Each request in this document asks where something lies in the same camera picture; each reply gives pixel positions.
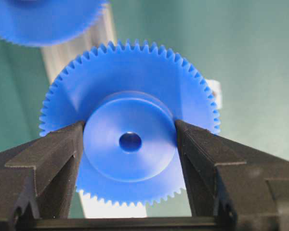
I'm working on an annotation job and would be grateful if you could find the large blue plastic gear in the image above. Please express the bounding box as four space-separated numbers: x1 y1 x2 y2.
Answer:
0 0 107 47

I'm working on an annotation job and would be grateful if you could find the small blue plastic gear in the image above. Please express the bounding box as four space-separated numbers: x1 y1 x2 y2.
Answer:
39 42 220 204

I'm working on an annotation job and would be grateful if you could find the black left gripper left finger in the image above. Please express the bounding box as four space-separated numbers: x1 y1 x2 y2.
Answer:
0 121 84 231

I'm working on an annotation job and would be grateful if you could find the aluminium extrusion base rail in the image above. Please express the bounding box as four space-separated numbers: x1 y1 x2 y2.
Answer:
39 2 150 219

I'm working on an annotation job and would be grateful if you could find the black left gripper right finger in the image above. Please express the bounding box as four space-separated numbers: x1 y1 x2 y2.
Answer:
175 120 289 231

